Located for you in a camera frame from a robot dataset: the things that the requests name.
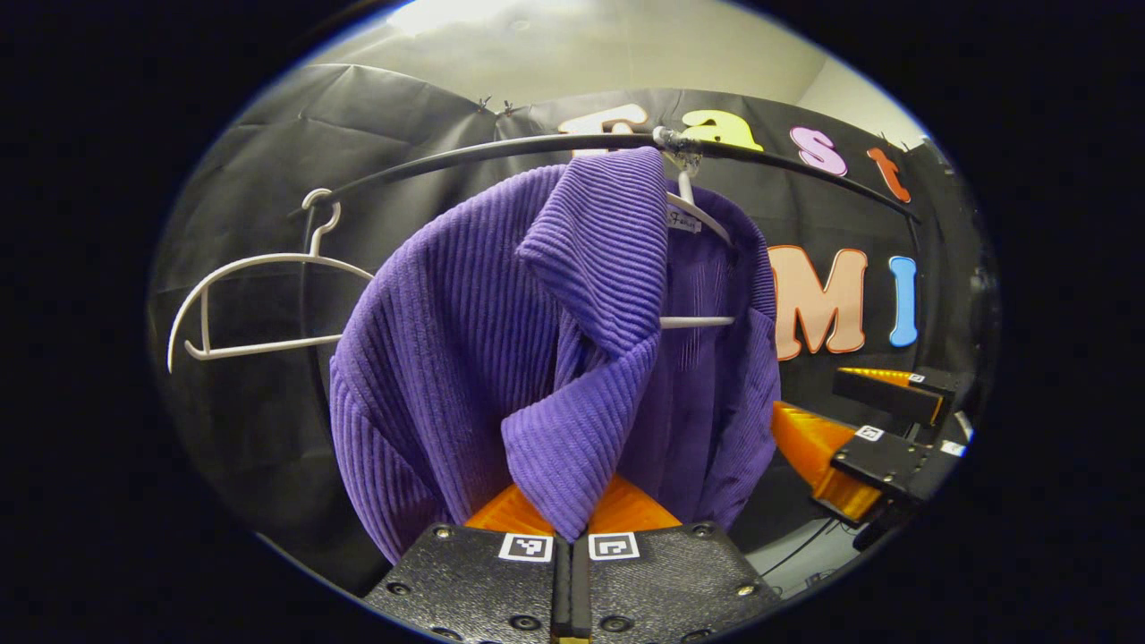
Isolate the black floor cable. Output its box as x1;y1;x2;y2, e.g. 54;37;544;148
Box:
756;514;860;582

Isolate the purple corduroy shirt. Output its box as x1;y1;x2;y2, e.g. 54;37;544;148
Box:
328;146;782;566

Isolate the black clothes rack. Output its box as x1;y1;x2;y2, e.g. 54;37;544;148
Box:
288;132;931;430

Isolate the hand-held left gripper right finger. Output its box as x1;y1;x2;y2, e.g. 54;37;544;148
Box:
572;474;784;644

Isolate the black backdrop cloth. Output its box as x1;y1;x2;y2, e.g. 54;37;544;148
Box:
148;63;994;596

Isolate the white plain hanger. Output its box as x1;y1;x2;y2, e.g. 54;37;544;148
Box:
166;188;377;375

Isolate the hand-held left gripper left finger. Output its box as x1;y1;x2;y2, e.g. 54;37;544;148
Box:
362;483;563;644

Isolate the white hanger with knotted hook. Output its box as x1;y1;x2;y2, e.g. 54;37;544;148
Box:
651;125;736;330

